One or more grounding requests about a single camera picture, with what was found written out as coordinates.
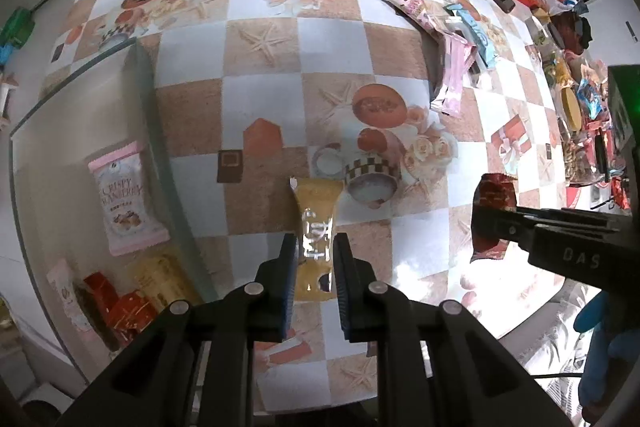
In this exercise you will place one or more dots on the green plastic toy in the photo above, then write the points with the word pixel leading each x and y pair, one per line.
pixel 18 28

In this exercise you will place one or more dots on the clear jar yellow lid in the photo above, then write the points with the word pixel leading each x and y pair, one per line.
pixel 571 109

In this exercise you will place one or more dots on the white floral cushion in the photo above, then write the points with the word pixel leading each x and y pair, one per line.
pixel 547 344

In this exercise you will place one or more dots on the yellow gold snack packet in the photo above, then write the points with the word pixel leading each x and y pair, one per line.
pixel 316 201

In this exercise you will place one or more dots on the pink floral long packet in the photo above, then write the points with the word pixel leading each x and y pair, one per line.
pixel 430 15

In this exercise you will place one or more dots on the blue snack bag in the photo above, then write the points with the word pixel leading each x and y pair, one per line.
pixel 591 100

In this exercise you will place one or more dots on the pink foil snack packet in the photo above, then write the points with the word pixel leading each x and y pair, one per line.
pixel 455 57

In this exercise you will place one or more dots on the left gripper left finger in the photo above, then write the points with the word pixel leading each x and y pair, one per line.
pixel 273 308

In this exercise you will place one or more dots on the red candy wrapper snack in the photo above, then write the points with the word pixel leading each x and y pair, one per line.
pixel 123 317

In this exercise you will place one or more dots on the pink cranberry snack front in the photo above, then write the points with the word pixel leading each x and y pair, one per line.
pixel 63 281

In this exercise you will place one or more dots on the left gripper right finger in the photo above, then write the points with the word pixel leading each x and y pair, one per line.
pixel 356 307

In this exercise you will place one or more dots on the pink cranberry snack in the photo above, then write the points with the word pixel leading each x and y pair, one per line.
pixel 129 217
pixel 63 281

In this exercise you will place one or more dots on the yellow cake bar packet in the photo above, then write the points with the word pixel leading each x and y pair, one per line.
pixel 161 279

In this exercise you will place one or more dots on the grey green storage tray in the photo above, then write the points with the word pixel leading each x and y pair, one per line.
pixel 108 103

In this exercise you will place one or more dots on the blue gloved hand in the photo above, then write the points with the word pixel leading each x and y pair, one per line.
pixel 613 349

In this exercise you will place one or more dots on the light blue snack packet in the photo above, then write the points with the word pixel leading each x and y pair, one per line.
pixel 485 47

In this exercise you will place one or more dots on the red patterned candy packet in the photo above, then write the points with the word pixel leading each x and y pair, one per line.
pixel 493 196

